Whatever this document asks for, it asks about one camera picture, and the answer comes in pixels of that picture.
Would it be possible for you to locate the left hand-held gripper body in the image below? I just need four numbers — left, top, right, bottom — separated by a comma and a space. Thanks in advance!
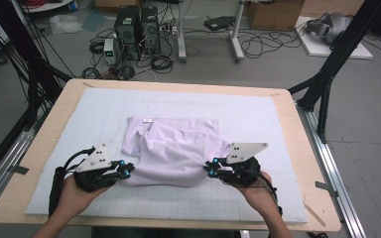
73, 143, 121, 193

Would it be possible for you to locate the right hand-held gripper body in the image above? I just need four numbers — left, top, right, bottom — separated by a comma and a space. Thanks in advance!
219, 142, 269, 187

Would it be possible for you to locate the pale pink towel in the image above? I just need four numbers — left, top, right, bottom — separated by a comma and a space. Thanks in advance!
121, 116, 232, 188

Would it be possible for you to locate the person's left hand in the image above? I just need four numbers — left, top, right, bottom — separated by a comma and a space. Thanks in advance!
59, 174, 114, 220

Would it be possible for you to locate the person's right hand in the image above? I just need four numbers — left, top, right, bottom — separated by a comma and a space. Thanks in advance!
233, 171, 281, 220

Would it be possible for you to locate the light wooden table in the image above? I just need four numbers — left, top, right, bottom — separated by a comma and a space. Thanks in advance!
0, 78, 342, 232

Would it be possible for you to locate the white grid mat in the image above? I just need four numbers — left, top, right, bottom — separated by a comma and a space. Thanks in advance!
24, 87, 309, 224

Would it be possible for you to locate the black tape strip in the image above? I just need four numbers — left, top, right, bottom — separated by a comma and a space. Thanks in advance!
13, 164, 31, 176

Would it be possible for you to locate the grey tape strip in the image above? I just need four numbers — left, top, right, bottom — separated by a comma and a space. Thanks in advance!
315, 180, 339, 198

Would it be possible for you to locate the white power supply box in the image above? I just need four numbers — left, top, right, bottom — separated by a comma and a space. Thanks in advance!
103, 38, 118, 65

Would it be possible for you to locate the white desk leg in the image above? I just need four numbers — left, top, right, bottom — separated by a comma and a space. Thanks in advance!
177, 0, 189, 63
229, 0, 246, 63

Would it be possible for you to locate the wide black computer tower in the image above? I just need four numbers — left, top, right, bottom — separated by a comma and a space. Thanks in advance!
113, 5, 143, 61

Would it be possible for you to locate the narrow black computer tower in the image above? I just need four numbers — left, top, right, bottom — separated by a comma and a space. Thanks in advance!
140, 6, 162, 56

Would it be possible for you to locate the flat black device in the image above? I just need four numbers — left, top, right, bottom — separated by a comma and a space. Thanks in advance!
203, 15, 236, 32

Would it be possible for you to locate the white floor board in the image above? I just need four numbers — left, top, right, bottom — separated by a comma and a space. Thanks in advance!
294, 15, 374, 60

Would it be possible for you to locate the clear plastic bag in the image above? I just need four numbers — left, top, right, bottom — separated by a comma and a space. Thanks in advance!
49, 14, 84, 36

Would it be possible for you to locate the brown cardboard box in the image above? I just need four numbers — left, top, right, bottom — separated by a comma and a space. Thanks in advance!
247, 0, 306, 32

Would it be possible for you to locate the grey helmet device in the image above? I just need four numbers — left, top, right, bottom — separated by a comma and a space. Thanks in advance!
305, 12, 353, 46

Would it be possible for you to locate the round white table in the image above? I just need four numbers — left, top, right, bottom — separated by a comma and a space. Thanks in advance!
22, 0, 74, 14

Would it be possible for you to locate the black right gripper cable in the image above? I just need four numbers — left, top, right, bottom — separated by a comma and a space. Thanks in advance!
249, 169, 284, 218

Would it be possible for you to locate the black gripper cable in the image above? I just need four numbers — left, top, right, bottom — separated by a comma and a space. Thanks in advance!
48, 147, 96, 218
249, 169, 284, 218

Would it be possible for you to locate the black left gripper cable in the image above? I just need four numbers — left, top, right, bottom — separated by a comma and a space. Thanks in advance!
48, 147, 96, 218

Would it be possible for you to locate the aluminium rail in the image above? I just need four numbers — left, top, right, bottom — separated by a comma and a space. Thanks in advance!
0, 128, 37, 216
296, 103, 368, 238

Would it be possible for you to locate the coiled black cable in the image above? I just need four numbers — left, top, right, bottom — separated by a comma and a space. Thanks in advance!
150, 54, 175, 74

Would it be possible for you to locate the black metal frame stand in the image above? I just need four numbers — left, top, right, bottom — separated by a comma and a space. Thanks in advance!
287, 0, 381, 144
0, 0, 74, 131

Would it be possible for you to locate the black floor cable tangle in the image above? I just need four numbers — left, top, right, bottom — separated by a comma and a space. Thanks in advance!
237, 29, 305, 60

